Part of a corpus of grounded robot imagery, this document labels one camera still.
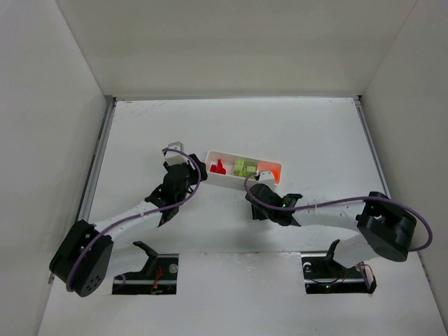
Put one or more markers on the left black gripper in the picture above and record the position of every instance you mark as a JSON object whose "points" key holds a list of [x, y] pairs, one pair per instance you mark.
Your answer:
{"points": [[195, 165]]}

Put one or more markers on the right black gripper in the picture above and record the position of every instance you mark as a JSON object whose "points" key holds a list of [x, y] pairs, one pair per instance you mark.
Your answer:
{"points": [[255, 191]]}

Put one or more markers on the red half-round lego piece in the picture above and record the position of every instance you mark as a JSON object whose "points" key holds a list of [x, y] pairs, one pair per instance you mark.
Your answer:
{"points": [[221, 170]]}

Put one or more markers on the green lego brick underside up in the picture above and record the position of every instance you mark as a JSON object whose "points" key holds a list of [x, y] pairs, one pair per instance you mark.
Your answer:
{"points": [[249, 168]]}

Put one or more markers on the green lego brick studs up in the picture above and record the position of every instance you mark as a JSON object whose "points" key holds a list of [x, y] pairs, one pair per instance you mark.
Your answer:
{"points": [[239, 165]]}

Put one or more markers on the orange round lego piece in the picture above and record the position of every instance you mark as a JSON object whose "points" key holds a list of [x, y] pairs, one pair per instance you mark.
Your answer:
{"points": [[277, 175]]}

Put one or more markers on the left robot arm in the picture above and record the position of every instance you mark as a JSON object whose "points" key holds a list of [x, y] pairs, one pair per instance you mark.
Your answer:
{"points": [[91, 253]]}

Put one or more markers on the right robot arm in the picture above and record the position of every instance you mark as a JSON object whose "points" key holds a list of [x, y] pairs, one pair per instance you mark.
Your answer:
{"points": [[382, 228]]}

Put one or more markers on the white three-compartment tray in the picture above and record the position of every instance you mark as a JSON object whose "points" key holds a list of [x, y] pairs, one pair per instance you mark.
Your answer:
{"points": [[231, 171]]}

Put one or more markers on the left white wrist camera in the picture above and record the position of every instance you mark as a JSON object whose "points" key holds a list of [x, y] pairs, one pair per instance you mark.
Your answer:
{"points": [[173, 154]]}

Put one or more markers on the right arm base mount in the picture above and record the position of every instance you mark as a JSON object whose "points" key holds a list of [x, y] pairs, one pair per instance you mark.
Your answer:
{"points": [[322, 275]]}

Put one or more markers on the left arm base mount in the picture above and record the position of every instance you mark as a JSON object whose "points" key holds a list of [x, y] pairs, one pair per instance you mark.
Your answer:
{"points": [[158, 275]]}

